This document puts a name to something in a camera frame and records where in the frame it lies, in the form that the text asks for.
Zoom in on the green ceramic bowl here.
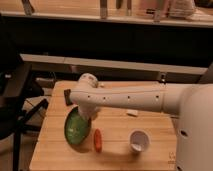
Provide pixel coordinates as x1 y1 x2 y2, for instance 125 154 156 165
64 107 91 145

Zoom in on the black office chair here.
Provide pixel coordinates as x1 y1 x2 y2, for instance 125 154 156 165
0 54 48 171

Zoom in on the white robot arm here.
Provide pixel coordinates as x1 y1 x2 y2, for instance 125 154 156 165
70 73 213 171

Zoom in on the small white block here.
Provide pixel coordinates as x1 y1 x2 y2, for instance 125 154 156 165
126 109 138 117

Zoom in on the orange carrot toy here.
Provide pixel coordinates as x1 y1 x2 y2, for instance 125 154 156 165
94 129 102 152

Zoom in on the white cup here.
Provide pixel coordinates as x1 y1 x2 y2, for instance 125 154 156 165
129 130 150 154

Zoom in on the dark brown block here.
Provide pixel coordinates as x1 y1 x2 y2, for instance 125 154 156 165
64 89 73 106

